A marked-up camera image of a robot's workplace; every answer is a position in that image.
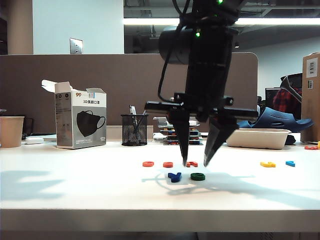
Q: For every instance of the brown paper cup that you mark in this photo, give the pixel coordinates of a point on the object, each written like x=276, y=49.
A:
x=11, y=132

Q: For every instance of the orange letter n magnet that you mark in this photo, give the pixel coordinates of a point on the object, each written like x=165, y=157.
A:
x=193, y=164

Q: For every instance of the grey black office chair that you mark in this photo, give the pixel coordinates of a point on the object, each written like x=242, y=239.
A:
x=291, y=87

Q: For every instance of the orange letter s magnet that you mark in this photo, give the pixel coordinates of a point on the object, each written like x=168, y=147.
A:
x=168, y=164

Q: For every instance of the grey face mask box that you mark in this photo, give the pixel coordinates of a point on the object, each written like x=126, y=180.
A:
x=82, y=125

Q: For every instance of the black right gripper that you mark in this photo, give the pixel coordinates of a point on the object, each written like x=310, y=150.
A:
x=200, y=107

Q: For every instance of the brown cardboard box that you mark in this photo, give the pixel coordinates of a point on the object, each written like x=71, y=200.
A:
x=310, y=112

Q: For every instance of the blue letter y magnet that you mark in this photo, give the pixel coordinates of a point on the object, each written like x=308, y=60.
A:
x=175, y=176

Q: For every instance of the white earbuds case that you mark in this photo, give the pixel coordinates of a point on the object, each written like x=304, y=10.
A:
x=34, y=140

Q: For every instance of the brown desk partition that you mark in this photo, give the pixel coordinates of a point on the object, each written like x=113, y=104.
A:
x=75, y=70

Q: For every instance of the silver wall plate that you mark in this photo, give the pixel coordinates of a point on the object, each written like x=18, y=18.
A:
x=76, y=46

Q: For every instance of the beige pulp tray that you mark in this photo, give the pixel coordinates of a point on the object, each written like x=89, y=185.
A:
x=262, y=140

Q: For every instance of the person in red plaid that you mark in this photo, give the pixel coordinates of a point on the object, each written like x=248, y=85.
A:
x=285, y=102

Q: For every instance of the clear plastic box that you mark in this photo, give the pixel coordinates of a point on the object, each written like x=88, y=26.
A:
x=160, y=121

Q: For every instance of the white ceiling light strip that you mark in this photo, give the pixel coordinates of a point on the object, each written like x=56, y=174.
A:
x=150, y=21

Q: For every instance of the light blue letter r magnet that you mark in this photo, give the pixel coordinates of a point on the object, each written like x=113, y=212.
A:
x=290, y=163

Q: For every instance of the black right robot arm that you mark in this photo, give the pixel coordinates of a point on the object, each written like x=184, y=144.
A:
x=205, y=62

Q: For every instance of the silver black pen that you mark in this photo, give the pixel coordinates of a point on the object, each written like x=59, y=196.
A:
x=143, y=115
x=132, y=110

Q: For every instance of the black mesh pen holder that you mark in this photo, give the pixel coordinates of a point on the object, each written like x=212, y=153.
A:
x=134, y=135

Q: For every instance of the orange letter c magnet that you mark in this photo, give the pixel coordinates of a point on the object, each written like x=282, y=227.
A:
x=148, y=164

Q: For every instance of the white labelled packet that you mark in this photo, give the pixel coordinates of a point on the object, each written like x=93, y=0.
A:
x=193, y=123

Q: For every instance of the green letter e magnet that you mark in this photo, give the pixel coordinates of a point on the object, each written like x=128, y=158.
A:
x=198, y=176

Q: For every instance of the yellow letter u magnet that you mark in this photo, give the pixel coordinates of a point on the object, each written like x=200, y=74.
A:
x=267, y=164

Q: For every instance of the black monitor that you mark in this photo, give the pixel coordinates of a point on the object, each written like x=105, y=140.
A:
x=270, y=97

